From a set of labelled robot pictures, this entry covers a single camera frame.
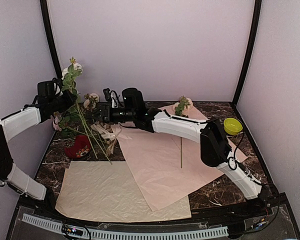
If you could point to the cream wrapping paper sheet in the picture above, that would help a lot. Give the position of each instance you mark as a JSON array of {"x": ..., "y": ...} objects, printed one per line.
[{"x": 98, "y": 191}]

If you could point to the left black frame post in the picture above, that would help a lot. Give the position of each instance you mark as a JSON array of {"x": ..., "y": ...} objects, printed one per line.
[{"x": 50, "y": 37}]

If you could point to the pink wrapping paper sheet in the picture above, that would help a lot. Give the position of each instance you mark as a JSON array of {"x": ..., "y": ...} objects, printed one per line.
[{"x": 165, "y": 167}]

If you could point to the cream printed ribbon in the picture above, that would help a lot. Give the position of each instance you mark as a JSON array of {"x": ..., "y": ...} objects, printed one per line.
[{"x": 108, "y": 134}]

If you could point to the small circuit board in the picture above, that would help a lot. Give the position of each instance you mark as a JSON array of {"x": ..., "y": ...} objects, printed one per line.
[{"x": 69, "y": 230}]

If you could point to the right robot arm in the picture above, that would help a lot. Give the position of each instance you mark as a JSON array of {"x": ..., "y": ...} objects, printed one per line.
[{"x": 215, "y": 150}]

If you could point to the pink fake flower bunch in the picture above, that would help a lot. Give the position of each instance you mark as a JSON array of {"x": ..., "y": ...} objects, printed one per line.
[{"x": 65, "y": 121}]

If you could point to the right black frame post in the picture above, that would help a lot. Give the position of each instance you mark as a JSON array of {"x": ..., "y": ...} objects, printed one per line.
[{"x": 248, "y": 52}]

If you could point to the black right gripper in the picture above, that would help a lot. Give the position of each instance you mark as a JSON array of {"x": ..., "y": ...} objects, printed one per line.
[{"x": 106, "y": 111}]

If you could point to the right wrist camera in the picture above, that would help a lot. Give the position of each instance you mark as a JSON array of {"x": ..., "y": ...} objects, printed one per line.
[{"x": 112, "y": 97}]

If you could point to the grey slotted cable duct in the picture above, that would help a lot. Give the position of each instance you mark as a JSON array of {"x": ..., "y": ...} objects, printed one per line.
[{"x": 111, "y": 231}]

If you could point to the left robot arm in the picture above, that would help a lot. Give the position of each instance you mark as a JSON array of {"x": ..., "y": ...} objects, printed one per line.
[{"x": 52, "y": 97}]

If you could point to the yellow-green plastic bowl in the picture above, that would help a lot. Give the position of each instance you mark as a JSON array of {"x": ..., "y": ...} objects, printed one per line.
[{"x": 232, "y": 126}]

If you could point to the red floral bowl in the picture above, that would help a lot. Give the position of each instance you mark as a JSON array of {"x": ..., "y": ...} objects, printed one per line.
[{"x": 80, "y": 147}]

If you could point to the black frame post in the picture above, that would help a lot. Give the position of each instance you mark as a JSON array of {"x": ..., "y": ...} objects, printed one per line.
[
  {"x": 50, "y": 37},
  {"x": 248, "y": 52}
]

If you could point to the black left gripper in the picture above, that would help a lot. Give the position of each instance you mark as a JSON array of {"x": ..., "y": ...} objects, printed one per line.
[{"x": 71, "y": 98}]

